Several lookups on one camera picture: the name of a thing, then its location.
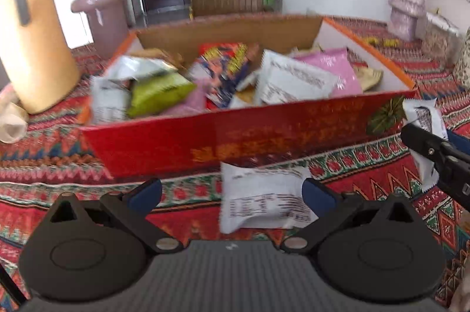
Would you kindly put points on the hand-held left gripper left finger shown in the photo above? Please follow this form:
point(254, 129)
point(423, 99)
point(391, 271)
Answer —
point(147, 190)

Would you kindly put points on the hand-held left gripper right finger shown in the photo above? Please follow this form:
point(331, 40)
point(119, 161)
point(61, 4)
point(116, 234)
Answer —
point(317, 192)

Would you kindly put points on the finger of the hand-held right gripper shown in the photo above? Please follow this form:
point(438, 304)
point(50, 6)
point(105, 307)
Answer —
point(457, 141)
point(422, 143)

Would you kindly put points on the long beige snack packet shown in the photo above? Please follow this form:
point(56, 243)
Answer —
point(369, 77)

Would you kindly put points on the red cardboard box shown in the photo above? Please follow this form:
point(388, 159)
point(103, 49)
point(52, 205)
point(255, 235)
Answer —
point(220, 139)

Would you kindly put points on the green snack packet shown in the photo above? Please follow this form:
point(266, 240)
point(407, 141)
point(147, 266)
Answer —
point(158, 95)

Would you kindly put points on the red cartoon snack packet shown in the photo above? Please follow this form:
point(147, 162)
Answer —
point(220, 73)

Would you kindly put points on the patterned red tablecloth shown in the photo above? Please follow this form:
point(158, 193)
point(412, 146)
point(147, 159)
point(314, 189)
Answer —
point(367, 165)

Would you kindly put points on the floral white vase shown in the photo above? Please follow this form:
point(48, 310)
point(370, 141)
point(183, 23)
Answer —
point(464, 62)

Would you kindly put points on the pale pink snack packet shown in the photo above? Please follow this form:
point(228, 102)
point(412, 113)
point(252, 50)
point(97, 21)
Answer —
point(191, 102)

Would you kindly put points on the clear plastic jar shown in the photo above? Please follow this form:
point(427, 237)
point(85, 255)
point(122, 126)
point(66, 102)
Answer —
point(437, 44)

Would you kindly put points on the bright pink snack packet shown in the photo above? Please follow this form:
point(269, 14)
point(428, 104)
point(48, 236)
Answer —
point(341, 73)

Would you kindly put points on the fallen yellow petals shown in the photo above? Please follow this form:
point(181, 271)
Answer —
point(382, 42)

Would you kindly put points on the silver white snack packet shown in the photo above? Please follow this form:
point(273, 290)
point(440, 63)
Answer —
point(136, 66)

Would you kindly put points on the textured pink vase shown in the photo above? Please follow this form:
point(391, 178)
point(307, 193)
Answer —
point(407, 3)

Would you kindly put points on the crumpled tissue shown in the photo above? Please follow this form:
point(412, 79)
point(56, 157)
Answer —
point(11, 121)

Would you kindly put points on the smooth pink vase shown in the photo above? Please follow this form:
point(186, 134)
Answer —
point(106, 25)

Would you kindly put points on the yellow thermos jug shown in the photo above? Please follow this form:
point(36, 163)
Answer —
point(36, 51)

